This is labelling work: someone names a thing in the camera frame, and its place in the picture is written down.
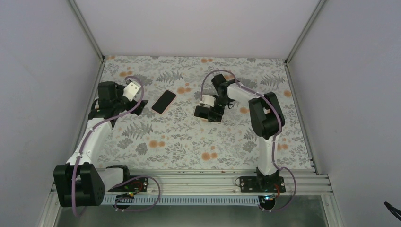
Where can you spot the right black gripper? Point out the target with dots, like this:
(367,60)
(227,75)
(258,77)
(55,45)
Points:
(216,117)

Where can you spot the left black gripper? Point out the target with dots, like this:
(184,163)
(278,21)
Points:
(138,110)

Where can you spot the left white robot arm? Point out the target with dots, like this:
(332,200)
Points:
(78,182)

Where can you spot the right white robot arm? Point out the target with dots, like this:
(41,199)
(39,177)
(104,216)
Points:
(266,118)

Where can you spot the floral patterned table mat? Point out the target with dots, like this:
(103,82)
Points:
(177,139)

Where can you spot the black object at corner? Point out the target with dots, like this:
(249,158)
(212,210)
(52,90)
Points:
(396,212)

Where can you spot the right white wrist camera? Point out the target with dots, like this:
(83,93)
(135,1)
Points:
(207,100)

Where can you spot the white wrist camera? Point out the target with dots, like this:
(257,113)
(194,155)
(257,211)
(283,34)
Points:
(131,90)
(207,100)

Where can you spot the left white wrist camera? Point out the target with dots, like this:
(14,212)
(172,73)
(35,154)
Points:
(131,90)

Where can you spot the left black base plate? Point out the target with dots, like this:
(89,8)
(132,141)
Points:
(135,186)

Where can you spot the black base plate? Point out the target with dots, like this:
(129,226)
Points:
(135,186)
(253,184)

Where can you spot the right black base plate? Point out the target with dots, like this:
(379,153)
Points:
(253,184)

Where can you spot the slotted white cable duct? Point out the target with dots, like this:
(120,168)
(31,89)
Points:
(191,200)

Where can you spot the aluminium rail frame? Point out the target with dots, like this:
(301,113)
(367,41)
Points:
(308,202)

